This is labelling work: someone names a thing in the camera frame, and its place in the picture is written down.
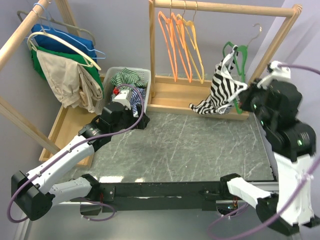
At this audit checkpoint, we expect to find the yellow hanger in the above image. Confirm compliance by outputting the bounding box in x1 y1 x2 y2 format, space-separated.
177 1 205 84

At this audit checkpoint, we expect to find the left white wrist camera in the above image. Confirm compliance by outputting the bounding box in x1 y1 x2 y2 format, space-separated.
112 89 132 110

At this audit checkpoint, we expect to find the white perforated plastic basket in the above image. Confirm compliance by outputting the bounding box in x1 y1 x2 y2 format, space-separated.
95 66 151 115

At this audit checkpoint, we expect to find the left wooden clothes rack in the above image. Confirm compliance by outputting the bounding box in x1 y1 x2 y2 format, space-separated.
0 0 93 167

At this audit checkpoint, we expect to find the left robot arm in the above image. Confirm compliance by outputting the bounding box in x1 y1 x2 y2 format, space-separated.
9 101 150 221

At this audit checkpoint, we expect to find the blue white striped tank top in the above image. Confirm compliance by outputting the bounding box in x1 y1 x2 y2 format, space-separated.
129 87 146 117

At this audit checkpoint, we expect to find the cream white hanger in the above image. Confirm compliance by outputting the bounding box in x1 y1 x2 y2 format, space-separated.
26 31 103 71

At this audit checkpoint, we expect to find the green hanger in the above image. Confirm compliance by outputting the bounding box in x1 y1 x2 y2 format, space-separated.
222 23 263 115

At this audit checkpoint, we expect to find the wooden clothes rack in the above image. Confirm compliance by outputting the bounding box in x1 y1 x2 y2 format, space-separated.
147 0 303 115
0 0 93 167

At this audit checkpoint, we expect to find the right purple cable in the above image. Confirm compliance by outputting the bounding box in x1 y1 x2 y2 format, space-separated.
206 64 320 240

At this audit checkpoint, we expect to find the black white zebra garment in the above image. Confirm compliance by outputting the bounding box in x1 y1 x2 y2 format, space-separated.
189 45 248 115

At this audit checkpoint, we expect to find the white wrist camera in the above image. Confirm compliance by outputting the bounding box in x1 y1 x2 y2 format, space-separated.
112 89 132 110
256 60 291 90

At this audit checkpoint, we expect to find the beige cloth garment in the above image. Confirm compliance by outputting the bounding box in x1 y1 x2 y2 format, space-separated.
36 49 104 113

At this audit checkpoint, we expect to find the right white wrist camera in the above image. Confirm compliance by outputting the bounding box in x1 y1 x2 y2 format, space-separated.
256 60 291 90

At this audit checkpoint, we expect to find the right wooden clothes rack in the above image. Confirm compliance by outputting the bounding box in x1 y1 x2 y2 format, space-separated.
147 0 303 115

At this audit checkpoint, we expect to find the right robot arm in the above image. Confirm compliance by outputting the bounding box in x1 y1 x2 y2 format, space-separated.
219 78 320 236

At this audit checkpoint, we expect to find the light blue wire hanger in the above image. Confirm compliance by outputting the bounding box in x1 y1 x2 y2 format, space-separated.
31 3 106 62

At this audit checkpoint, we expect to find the orange plastic hanger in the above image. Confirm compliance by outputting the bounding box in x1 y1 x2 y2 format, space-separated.
157 11 178 82

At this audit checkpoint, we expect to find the blue folded garment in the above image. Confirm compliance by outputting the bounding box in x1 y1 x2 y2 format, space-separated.
31 23 97 63

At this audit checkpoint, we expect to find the grey hanger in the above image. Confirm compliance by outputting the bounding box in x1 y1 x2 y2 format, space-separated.
16 10 96 46

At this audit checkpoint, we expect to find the green white striped tank top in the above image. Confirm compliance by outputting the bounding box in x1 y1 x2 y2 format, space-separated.
110 68 145 87

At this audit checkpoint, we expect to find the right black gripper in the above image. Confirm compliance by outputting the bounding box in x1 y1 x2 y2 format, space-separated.
238 77 276 131

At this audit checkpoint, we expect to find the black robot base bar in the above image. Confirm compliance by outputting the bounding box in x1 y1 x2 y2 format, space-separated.
85 181 240 211

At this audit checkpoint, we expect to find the aluminium rail frame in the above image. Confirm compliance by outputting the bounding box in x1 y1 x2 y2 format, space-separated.
14 181 301 240

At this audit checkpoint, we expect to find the green garment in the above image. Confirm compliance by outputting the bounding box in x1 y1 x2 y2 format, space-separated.
31 46 104 90

